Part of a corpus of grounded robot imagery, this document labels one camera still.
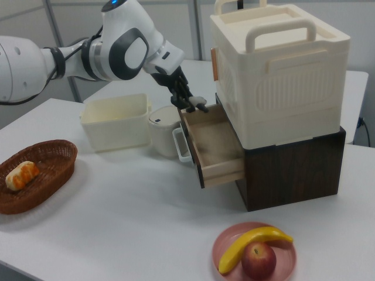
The cream wooden cabinet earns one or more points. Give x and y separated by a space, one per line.
278 87

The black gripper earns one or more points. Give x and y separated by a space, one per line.
168 78

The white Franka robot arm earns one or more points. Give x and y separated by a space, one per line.
117 52

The dark wood drawer cabinet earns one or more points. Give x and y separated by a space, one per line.
293 175

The brown wicker basket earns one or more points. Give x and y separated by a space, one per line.
44 190

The small cream lidded trash can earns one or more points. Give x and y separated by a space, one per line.
164 137

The pink plate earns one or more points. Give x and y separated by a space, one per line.
287 260

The red toy apple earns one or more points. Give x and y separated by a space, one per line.
259 260

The cream plastic open bin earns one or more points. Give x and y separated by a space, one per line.
117 131

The yellow toy banana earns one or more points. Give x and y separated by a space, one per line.
243 243

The small panda toy figure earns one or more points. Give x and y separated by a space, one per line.
199 102

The toy bread loaf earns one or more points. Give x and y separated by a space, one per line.
22 175

